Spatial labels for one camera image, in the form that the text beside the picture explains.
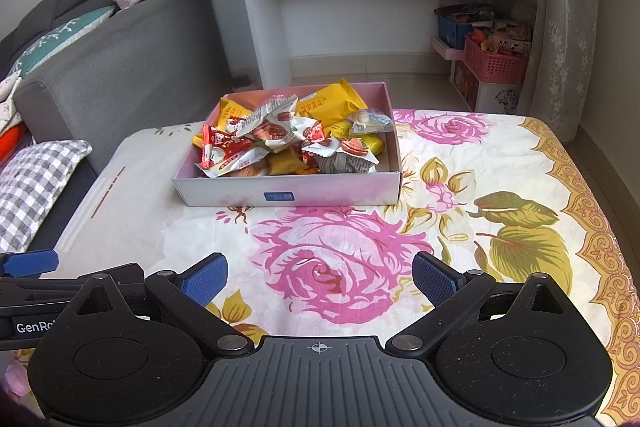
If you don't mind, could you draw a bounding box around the folded floral cloth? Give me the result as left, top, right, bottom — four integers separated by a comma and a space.
0, 69, 26, 136

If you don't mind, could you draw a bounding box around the lace curtain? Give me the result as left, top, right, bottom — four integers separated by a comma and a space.
517, 0, 604, 142

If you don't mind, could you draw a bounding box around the grey sofa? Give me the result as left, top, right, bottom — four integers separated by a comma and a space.
0, 0, 234, 253

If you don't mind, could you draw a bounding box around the red cushion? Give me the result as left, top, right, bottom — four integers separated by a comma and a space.
0, 124, 29, 168

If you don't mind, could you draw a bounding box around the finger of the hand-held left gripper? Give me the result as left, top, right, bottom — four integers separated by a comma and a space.
0, 249, 60, 279
0, 263, 147, 319

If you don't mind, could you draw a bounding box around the blue plastic basket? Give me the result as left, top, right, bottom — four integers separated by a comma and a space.
437, 13, 476, 50

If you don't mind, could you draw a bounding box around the pink cardboard box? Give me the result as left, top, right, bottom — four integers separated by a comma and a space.
172, 81, 403, 208

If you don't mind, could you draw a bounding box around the large pink plastic basket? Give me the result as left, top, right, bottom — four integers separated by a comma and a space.
464, 34, 529, 86

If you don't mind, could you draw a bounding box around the pink plastic tray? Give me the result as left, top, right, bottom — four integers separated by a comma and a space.
431, 36, 466, 60

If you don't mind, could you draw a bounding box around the white printed storage box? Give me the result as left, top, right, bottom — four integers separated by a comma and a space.
449, 59, 527, 116

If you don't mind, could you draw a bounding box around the teal cushion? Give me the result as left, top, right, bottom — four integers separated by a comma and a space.
7, 5, 116, 78

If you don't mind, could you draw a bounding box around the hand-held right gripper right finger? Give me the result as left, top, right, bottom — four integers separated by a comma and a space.
385, 250, 572, 355

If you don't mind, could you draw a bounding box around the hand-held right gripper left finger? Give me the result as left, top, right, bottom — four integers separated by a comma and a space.
64, 251, 257, 356

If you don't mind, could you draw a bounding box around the dark snack bag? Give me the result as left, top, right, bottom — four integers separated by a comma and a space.
434, 3, 496, 20

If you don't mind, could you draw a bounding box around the printed cardboard box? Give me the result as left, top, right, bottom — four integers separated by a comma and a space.
487, 21, 532, 56

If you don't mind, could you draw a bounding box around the grey checked pillow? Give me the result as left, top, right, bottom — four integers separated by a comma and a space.
0, 139, 94, 253

